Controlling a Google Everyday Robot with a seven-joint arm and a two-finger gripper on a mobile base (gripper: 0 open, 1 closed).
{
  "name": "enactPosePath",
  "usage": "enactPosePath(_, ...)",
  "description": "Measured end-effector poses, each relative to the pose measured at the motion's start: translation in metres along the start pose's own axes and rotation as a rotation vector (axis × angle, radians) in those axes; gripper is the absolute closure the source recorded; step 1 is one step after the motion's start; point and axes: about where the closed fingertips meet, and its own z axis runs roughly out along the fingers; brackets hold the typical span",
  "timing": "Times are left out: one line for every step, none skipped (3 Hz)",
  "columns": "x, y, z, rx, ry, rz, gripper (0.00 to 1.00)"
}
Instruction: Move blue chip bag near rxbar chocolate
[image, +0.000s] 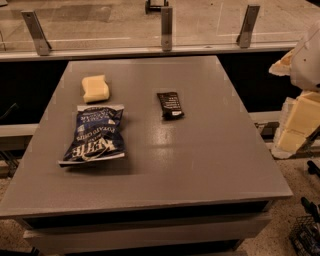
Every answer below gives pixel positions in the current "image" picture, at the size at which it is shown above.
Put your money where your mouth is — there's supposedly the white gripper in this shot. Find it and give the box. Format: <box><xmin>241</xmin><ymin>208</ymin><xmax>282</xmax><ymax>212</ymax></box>
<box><xmin>269</xmin><ymin>21</ymin><xmax>320</xmax><ymax>159</ymax></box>

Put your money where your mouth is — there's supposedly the blue kettle chip bag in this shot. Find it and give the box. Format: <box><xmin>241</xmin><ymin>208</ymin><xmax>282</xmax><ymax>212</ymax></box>
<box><xmin>59</xmin><ymin>104</ymin><xmax>125</xmax><ymax>167</ymax></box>

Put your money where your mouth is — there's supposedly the black rxbar chocolate bar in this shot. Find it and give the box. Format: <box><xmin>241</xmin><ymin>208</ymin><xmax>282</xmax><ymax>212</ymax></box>
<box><xmin>157</xmin><ymin>92</ymin><xmax>184</xmax><ymax>120</ymax></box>

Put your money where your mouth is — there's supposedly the black wheeled cart base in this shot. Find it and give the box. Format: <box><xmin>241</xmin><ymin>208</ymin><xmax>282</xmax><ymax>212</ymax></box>
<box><xmin>145</xmin><ymin>0</ymin><xmax>169</xmax><ymax>14</ymax></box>

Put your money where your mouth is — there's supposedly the yellow sponge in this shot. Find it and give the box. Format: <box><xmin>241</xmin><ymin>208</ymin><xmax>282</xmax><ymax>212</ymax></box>
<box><xmin>82</xmin><ymin>75</ymin><xmax>110</xmax><ymax>103</ymax></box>

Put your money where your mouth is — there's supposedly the right metal glass bracket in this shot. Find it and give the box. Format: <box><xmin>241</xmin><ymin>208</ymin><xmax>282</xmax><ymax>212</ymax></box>
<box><xmin>236</xmin><ymin>4</ymin><xmax>260</xmax><ymax>48</ymax></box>

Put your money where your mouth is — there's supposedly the metal glass bracket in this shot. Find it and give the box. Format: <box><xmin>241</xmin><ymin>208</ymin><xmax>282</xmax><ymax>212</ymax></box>
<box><xmin>21</xmin><ymin>10</ymin><xmax>52</xmax><ymax>56</ymax></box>
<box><xmin>236</xmin><ymin>4</ymin><xmax>260</xmax><ymax>48</ymax></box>
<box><xmin>161</xmin><ymin>6</ymin><xmax>173</xmax><ymax>51</ymax></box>

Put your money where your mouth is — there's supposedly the black wire basket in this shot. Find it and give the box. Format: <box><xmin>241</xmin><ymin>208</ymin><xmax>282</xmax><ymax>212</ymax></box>
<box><xmin>289</xmin><ymin>216</ymin><xmax>320</xmax><ymax>256</ymax></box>

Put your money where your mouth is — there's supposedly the middle metal glass bracket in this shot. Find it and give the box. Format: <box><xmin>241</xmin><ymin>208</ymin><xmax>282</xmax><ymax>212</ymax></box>
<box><xmin>161</xmin><ymin>6</ymin><xmax>173</xmax><ymax>51</ymax></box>

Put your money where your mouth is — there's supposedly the left metal glass bracket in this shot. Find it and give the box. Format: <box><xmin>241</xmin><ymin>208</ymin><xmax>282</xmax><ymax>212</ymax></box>
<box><xmin>21</xmin><ymin>10</ymin><xmax>52</xmax><ymax>56</ymax></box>

